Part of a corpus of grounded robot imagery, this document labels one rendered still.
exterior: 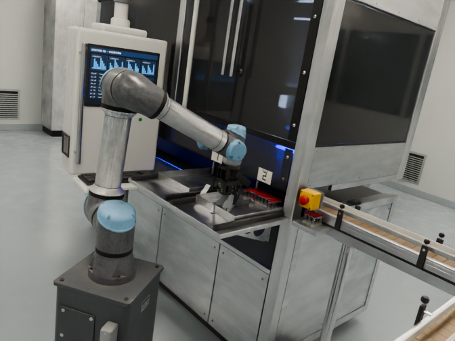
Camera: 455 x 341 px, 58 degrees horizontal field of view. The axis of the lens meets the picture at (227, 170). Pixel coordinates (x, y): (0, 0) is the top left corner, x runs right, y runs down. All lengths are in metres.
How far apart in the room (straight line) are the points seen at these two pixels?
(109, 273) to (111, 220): 0.17
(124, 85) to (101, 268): 0.56
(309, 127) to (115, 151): 0.79
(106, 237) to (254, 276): 0.94
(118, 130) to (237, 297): 1.17
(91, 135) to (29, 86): 4.68
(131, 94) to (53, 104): 5.35
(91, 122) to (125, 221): 1.06
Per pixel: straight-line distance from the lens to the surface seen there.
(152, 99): 1.23
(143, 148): 2.43
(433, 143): 6.43
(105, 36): 2.25
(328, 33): 1.73
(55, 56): 6.50
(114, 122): 1.36
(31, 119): 7.02
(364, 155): 2.17
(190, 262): 2.44
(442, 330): 1.26
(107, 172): 1.39
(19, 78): 6.88
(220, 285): 2.27
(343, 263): 1.90
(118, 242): 1.32
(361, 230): 1.77
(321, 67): 1.72
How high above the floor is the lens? 1.52
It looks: 15 degrees down
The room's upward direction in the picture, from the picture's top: 9 degrees clockwise
